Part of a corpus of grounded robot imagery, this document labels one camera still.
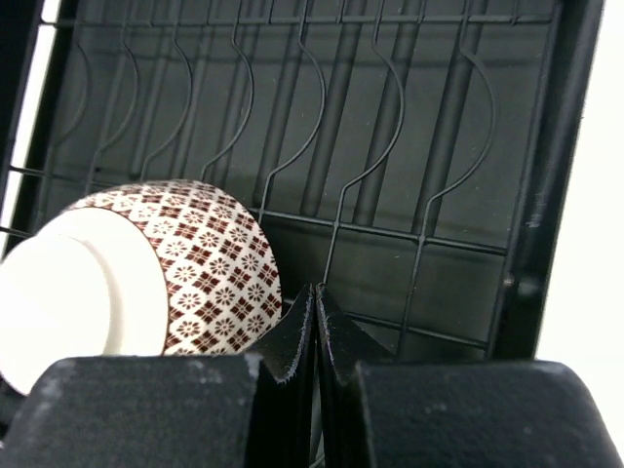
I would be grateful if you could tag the brown patterned white bowl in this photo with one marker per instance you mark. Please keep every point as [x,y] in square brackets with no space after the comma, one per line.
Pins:
[154,268]

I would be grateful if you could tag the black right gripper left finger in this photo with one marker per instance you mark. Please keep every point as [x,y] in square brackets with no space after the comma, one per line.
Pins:
[246,410]

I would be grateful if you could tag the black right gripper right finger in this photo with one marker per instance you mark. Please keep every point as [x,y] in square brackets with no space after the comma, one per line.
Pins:
[380,413]

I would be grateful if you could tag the black dish rack tray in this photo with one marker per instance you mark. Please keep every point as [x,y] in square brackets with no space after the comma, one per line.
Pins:
[413,156]

